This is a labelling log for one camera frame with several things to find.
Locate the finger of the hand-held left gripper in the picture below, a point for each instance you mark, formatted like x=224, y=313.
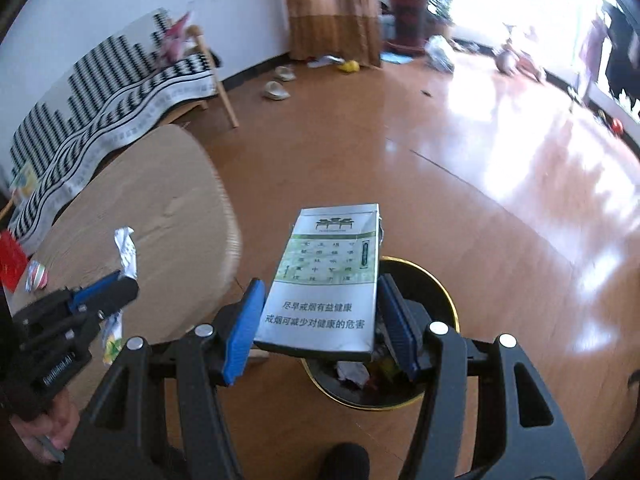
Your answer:
x=95, y=287
x=117, y=296

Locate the clothes rack with clothes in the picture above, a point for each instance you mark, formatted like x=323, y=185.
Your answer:
x=615, y=55

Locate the red plant pot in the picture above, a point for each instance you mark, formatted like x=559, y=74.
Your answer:
x=409, y=20

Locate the dark round object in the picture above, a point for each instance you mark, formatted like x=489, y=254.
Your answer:
x=345, y=462

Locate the crumpled white paper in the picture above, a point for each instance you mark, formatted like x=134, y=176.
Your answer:
x=352, y=374

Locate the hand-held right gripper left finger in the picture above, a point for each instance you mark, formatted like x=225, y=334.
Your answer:
x=242, y=332

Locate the red packet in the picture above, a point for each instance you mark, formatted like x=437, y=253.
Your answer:
x=12, y=262

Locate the silver foil wrapper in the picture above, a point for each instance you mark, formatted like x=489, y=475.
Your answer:
x=126, y=252

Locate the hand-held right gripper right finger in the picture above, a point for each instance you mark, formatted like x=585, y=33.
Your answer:
x=400, y=332

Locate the small crumpled wrapper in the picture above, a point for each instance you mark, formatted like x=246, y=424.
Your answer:
x=36, y=276

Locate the green yellow wrapper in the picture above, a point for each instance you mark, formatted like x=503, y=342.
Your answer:
x=112, y=340

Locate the wooden sofa frame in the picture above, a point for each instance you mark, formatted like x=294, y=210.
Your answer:
x=220, y=90

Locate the person's left hand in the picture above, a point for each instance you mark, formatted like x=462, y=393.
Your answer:
x=52, y=430

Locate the yellow toy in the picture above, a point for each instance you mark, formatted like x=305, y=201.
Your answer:
x=349, y=66

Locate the grey plastic bag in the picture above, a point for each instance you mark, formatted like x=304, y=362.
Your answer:
x=440, y=54

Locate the beige slipper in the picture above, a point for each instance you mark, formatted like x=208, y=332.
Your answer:
x=285, y=74
x=276, y=91

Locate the pink cushion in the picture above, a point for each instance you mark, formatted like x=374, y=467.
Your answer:
x=172, y=37

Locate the round wooden table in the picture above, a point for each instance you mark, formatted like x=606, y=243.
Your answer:
x=160, y=210

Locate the silver green cigarette box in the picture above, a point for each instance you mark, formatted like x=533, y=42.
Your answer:
x=325, y=285

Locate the brown curtain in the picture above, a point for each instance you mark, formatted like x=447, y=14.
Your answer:
x=332, y=10

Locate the black gold-rimmed trash bin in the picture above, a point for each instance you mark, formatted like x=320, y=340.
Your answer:
x=440, y=320

